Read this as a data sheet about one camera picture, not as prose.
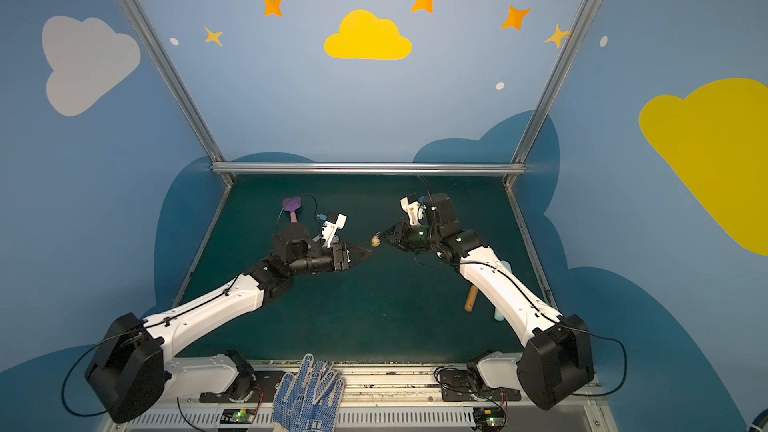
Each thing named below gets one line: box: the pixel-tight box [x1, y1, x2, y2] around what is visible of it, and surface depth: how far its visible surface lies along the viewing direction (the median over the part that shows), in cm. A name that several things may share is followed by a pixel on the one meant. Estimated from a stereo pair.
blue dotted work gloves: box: [272, 353, 345, 432], surface depth 73 cm
